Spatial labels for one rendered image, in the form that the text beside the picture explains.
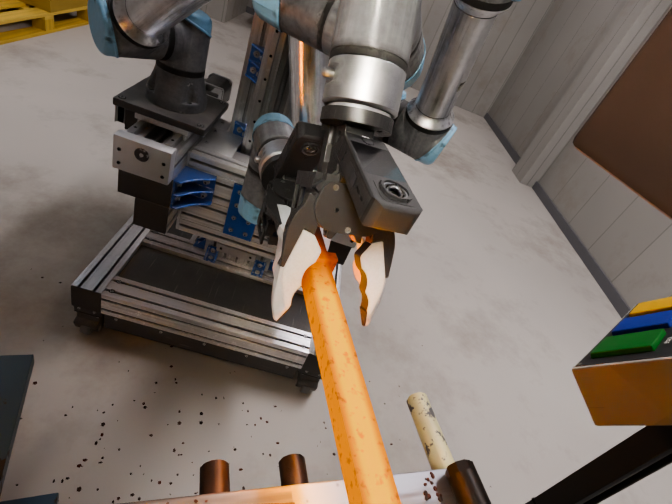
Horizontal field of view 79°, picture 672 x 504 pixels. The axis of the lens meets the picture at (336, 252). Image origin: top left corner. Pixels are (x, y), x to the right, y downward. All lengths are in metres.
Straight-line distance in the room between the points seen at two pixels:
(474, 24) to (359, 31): 0.51
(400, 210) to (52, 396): 1.33
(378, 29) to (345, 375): 0.30
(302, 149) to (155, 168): 0.61
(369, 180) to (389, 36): 0.14
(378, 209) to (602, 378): 0.43
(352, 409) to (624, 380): 0.39
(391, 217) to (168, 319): 1.17
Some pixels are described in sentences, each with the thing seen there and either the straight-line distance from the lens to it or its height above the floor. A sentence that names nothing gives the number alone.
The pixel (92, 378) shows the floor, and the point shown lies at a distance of 1.54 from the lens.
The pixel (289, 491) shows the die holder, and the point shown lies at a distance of 0.41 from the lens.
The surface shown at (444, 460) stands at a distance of 0.87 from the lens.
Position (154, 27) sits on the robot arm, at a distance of 0.98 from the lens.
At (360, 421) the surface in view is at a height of 1.01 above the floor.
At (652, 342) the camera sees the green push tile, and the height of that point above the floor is 1.04.
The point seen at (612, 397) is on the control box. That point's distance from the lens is 0.66.
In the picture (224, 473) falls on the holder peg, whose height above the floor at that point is 0.88.
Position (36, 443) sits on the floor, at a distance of 1.45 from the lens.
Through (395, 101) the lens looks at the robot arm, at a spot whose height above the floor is 1.19.
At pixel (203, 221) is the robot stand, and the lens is 1.28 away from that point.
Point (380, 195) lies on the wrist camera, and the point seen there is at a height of 1.16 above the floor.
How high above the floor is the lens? 1.29
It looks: 35 degrees down
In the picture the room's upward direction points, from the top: 25 degrees clockwise
